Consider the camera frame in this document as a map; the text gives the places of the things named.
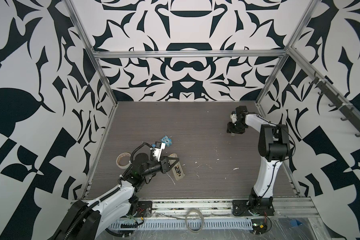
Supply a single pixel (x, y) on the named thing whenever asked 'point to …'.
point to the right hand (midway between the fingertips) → (232, 128)
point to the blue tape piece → (295, 223)
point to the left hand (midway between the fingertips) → (179, 157)
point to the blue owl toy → (166, 140)
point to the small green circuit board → (259, 226)
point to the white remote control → (177, 169)
